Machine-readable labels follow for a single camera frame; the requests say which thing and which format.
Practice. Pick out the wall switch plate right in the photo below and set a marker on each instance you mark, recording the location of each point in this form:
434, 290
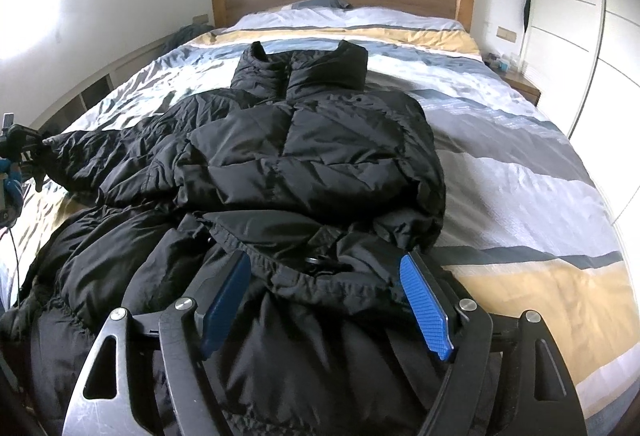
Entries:
506, 34

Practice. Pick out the white wardrobe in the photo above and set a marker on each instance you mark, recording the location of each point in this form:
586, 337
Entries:
583, 55

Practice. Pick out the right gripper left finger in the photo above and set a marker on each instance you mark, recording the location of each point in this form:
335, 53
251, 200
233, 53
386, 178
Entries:
114, 396

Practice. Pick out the wall switch plate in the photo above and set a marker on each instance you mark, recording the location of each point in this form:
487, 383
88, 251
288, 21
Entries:
506, 34
200, 19

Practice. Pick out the striped duvet cover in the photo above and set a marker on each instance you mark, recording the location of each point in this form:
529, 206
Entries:
524, 225

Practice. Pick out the black puffer jacket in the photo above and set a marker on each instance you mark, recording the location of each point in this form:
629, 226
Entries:
324, 183

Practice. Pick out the low white shelf unit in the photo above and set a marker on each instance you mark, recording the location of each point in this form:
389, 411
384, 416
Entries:
89, 92

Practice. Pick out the grey blue pillow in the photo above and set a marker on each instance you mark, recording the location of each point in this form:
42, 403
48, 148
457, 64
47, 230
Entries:
339, 4

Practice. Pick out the wall switch plate left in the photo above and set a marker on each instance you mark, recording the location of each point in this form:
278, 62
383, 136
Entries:
200, 19

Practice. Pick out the items on nightstand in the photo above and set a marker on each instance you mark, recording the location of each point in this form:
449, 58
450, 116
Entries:
504, 63

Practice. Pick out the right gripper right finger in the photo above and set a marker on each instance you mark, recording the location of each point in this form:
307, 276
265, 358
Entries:
535, 394

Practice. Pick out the wooden nightstand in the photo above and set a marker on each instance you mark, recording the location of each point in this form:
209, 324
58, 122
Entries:
521, 85

